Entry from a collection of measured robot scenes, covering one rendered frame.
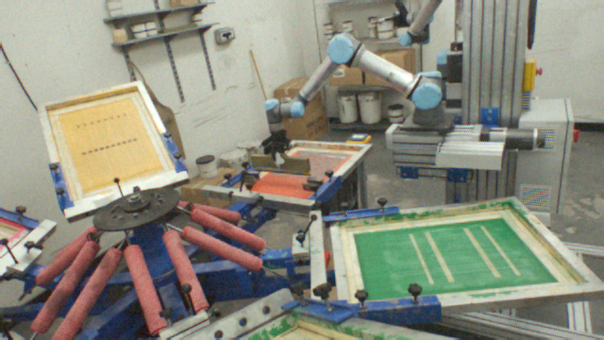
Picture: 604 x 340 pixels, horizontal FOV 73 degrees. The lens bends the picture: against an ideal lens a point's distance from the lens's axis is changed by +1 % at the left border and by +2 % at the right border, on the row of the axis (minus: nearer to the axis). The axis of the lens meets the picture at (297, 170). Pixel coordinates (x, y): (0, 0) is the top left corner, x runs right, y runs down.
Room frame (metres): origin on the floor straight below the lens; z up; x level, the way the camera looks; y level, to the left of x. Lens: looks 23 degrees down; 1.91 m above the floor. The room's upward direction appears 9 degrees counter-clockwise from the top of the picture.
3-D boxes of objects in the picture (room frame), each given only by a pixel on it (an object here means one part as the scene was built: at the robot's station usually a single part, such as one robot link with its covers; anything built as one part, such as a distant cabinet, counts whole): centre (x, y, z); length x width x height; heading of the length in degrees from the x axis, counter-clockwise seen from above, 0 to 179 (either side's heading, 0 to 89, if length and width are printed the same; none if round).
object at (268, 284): (1.25, -0.04, 0.90); 1.24 x 0.06 x 0.06; 85
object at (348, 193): (2.11, -0.20, 0.79); 0.46 x 0.09 x 0.33; 145
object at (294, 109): (1.97, -0.02, 1.39); 0.11 x 0.11 x 0.08; 68
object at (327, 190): (1.81, -0.11, 0.98); 0.30 x 0.05 x 0.07; 145
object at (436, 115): (1.85, -0.66, 1.31); 0.15 x 0.15 x 0.10
